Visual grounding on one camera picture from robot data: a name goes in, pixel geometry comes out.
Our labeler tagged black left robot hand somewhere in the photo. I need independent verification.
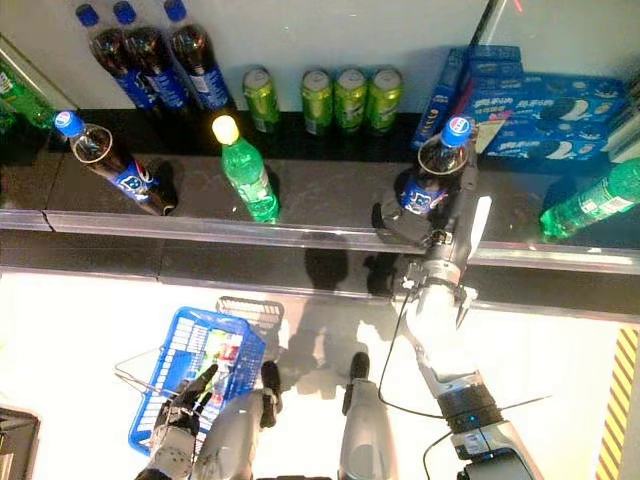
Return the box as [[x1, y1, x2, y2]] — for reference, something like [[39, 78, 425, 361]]
[[151, 363, 220, 454]]

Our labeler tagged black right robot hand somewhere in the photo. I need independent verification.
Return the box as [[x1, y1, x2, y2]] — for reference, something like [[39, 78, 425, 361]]
[[372, 142, 480, 261]]

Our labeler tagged Pepsi cola bottle blue label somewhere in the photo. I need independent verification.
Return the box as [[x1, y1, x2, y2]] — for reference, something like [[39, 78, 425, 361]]
[[53, 110, 180, 218], [163, 0, 236, 112], [112, 0, 191, 112], [397, 115, 476, 221], [74, 3, 164, 110]]

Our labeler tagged blue plastic shopping basket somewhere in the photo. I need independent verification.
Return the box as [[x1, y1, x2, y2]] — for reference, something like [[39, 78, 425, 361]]
[[113, 294, 286, 457]]

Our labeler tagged green drink can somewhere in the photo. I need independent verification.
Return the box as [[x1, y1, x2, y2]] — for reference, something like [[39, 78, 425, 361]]
[[300, 68, 334, 135], [242, 65, 281, 134], [333, 66, 369, 137], [367, 66, 404, 137]]

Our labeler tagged red white labelled item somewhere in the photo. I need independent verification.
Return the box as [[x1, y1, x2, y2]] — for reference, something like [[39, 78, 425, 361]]
[[219, 334, 246, 371]]

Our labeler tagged black shelf board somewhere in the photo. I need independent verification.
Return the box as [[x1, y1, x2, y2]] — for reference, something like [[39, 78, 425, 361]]
[[42, 107, 484, 254], [0, 107, 54, 234], [472, 149, 640, 264]]

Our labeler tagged blue Oreo cookie box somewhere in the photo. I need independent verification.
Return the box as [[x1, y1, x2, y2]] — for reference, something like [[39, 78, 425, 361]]
[[467, 44, 525, 79], [467, 72, 630, 132], [411, 47, 474, 149], [474, 119, 619, 162]]

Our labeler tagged black shelf base plinth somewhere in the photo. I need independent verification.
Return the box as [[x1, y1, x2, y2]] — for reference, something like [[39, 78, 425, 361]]
[[0, 227, 640, 324]]

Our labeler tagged green Sprite bottle yellow cap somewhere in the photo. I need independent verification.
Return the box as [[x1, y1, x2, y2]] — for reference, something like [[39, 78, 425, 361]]
[[538, 158, 640, 245], [211, 114, 281, 224]]

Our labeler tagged low dark display stand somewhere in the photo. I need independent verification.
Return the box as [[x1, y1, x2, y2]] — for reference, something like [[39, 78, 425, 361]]
[[0, 403, 42, 480]]

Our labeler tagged thin zip tie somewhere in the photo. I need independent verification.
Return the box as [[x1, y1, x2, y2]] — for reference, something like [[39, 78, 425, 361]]
[[499, 393, 553, 412]]

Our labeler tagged grey carton box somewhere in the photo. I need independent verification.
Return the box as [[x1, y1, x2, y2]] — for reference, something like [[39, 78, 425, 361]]
[[606, 105, 640, 165]]

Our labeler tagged yellow black hazard tape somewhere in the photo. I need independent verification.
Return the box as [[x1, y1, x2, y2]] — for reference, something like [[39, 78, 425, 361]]
[[596, 327, 640, 480]]

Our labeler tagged large green Sprite bottle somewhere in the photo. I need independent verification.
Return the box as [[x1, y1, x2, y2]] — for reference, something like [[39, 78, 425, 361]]
[[0, 49, 57, 132]]

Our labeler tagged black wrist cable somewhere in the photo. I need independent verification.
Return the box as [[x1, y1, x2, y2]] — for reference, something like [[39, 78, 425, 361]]
[[377, 292, 456, 480]]

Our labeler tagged grey shelf upright post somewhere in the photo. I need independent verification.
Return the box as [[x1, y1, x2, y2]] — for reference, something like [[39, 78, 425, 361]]
[[468, 0, 502, 50]]

